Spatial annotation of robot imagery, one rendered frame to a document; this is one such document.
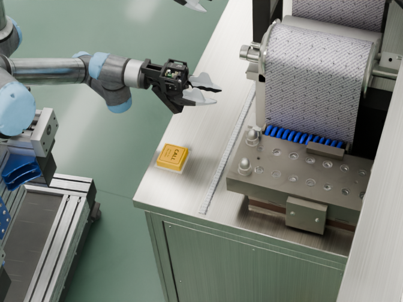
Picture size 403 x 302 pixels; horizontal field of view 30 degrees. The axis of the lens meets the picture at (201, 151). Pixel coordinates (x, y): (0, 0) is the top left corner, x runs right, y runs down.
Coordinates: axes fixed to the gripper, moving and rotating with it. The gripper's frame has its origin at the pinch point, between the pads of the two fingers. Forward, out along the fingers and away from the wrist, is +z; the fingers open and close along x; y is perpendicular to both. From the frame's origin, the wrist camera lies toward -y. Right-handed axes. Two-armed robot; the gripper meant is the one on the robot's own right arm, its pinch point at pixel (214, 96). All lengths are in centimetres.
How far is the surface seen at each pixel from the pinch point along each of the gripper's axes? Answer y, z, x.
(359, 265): 56, 48, -70
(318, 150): -4.3, 29.9, -6.2
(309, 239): -19.0, 32.9, -23.7
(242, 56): 9.4, 5.4, 7.7
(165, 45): -109, -71, 114
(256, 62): 7.7, 9.2, 8.0
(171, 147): -16.6, -11.0, -7.6
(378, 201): 56, 49, -59
